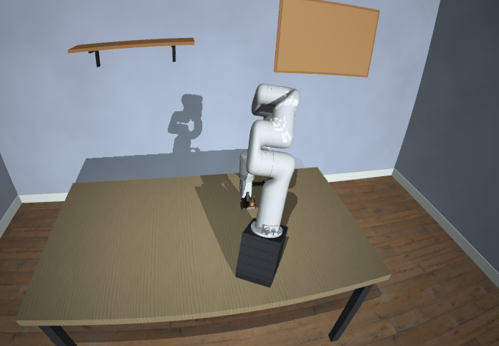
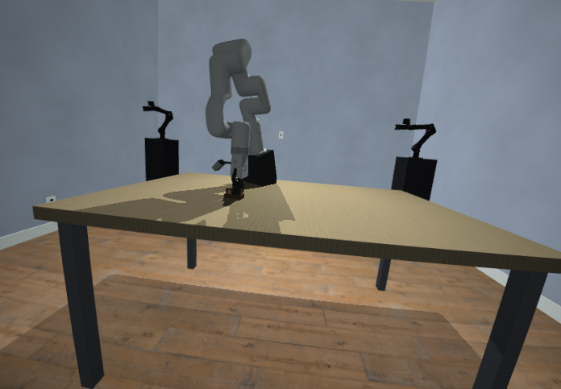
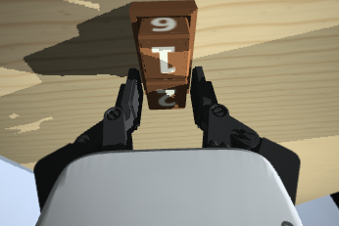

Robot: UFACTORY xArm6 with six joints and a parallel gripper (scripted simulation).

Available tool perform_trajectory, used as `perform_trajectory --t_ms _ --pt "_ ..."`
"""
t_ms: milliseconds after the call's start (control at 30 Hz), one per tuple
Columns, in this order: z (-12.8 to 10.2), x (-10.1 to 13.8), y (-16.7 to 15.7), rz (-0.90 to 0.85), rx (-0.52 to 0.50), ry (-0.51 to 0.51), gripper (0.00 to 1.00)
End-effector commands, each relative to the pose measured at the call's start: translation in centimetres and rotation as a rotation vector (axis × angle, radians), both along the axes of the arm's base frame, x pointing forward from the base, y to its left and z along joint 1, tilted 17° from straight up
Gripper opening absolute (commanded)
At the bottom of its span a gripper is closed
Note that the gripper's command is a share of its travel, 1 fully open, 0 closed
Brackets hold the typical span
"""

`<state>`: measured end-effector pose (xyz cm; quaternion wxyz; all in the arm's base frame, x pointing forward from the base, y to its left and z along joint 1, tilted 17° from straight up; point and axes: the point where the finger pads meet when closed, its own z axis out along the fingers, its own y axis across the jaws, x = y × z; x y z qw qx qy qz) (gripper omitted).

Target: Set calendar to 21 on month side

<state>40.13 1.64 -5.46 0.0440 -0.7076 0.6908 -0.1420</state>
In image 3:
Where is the brown shallow tray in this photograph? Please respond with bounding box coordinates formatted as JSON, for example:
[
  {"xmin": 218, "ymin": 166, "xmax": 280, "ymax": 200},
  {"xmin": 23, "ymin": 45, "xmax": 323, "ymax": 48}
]
[{"xmin": 129, "ymin": 0, "xmax": 198, "ymax": 95}]

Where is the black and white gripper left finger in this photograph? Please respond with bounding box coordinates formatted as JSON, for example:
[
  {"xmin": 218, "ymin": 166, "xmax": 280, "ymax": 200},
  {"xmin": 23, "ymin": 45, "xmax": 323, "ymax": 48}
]
[{"xmin": 33, "ymin": 68, "xmax": 143, "ymax": 213}]

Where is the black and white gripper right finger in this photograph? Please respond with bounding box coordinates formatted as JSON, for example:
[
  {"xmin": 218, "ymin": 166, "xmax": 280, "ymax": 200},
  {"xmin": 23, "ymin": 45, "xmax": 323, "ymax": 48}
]
[{"xmin": 190, "ymin": 67, "xmax": 301, "ymax": 207}]

